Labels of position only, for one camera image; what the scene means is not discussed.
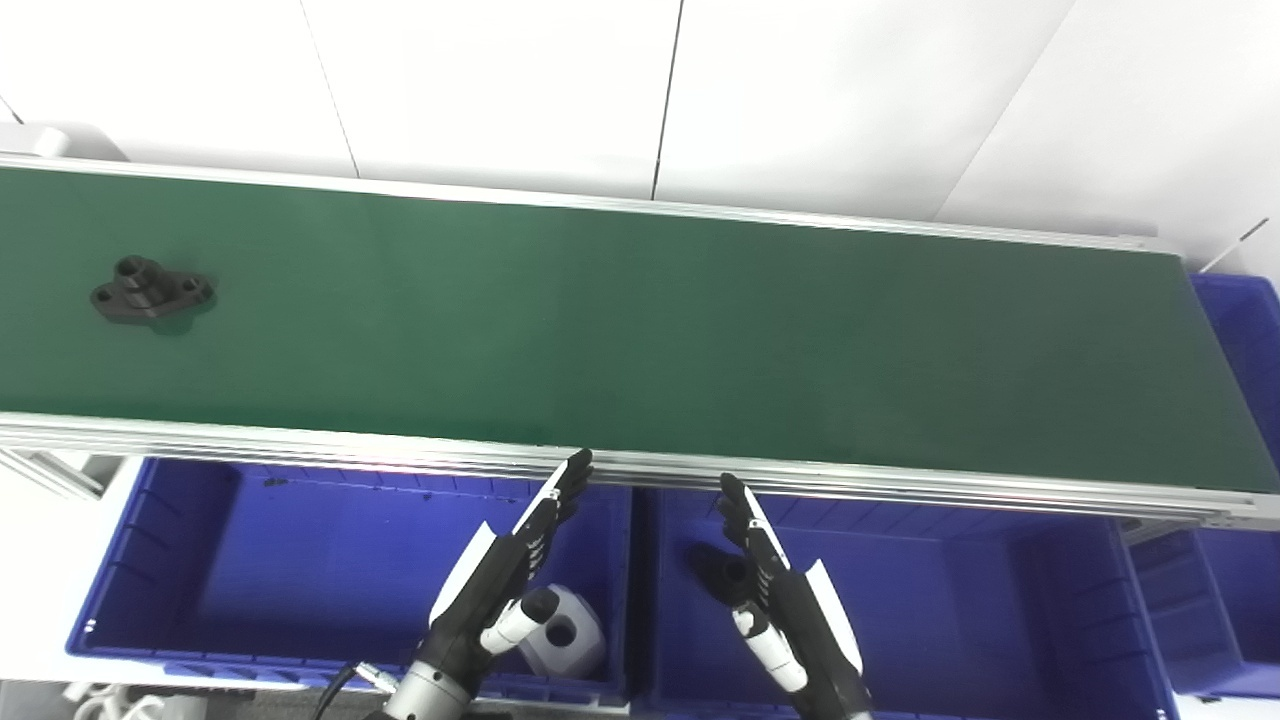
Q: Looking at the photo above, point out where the black flange part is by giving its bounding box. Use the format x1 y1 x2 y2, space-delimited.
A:
90 256 217 326

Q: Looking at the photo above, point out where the grey conveyor motor box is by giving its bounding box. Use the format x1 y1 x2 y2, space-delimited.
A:
0 122 71 159

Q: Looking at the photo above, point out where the white block part with hole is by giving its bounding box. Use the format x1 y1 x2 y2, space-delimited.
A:
518 585 608 681

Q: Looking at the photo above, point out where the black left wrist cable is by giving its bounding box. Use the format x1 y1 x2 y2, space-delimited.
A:
310 660 403 720

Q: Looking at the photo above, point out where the aluminium conveyor leg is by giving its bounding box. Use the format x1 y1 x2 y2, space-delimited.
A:
0 447 107 501

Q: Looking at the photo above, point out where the blue bin holding black part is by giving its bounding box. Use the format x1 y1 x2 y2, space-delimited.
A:
640 485 1183 720

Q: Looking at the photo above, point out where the green conveyor belt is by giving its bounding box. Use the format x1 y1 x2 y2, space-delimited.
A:
0 152 1280 528
0 165 1280 493

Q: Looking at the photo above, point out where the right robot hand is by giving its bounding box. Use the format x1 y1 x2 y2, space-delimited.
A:
717 473 869 713

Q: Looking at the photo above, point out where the blue bin holding white part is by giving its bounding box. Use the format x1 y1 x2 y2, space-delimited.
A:
65 455 638 706

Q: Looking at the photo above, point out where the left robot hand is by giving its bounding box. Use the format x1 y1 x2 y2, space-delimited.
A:
425 449 594 686

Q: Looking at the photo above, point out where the empty blue bin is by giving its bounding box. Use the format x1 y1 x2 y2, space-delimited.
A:
1128 272 1280 701

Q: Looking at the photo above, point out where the black part in bin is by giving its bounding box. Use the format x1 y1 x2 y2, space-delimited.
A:
688 545 761 607

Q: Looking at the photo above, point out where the white cable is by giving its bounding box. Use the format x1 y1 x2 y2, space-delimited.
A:
65 683 206 720

